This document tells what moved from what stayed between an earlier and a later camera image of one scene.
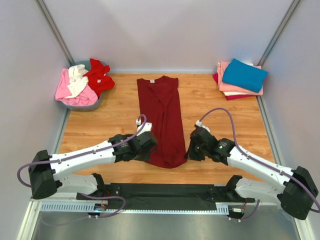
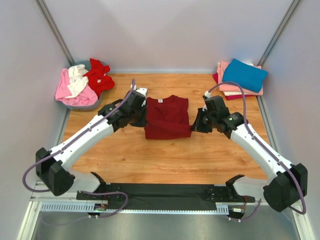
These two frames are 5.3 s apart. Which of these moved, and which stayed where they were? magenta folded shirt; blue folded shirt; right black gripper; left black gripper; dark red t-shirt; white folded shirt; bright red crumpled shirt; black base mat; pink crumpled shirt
Moved: dark red t-shirt; left black gripper; right black gripper
Stayed: bright red crumpled shirt; pink crumpled shirt; black base mat; blue folded shirt; magenta folded shirt; white folded shirt
